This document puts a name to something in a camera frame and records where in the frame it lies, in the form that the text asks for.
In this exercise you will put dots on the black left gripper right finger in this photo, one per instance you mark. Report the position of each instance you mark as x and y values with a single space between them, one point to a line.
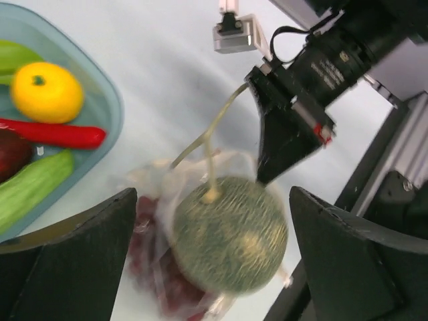
357 269

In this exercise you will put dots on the purple grape bunch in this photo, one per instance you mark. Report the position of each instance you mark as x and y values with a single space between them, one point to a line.
155 270

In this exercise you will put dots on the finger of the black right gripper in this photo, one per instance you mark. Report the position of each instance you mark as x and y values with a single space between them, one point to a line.
284 141

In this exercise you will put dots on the teal plastic fruit bowl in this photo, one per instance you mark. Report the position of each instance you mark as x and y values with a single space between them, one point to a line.
102 108

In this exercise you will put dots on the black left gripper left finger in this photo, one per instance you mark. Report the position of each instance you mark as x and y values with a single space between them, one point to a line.
70 270

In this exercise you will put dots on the aluminium rail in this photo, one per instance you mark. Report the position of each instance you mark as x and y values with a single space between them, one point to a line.
406 154

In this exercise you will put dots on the green netted melon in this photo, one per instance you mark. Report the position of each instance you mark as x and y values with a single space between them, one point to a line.
230 233

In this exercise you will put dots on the red apple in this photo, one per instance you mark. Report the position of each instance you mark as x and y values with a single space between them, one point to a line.
16 152

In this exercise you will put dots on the red pepper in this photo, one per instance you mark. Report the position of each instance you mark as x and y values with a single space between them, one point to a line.
61 135

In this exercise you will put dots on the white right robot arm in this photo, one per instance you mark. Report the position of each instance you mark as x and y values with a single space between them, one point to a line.
351 38

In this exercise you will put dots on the clear patterned zip bag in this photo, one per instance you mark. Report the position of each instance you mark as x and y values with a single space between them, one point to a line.
169 186

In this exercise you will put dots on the orange fruit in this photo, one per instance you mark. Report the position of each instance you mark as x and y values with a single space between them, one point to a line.
46 93

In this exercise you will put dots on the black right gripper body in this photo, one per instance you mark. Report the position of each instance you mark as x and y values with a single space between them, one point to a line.
292 101

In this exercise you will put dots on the green leaf vegetable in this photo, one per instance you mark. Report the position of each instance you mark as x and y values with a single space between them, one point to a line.
14 56

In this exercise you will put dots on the green bitter gourd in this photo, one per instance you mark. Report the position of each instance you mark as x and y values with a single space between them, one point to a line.
32 184

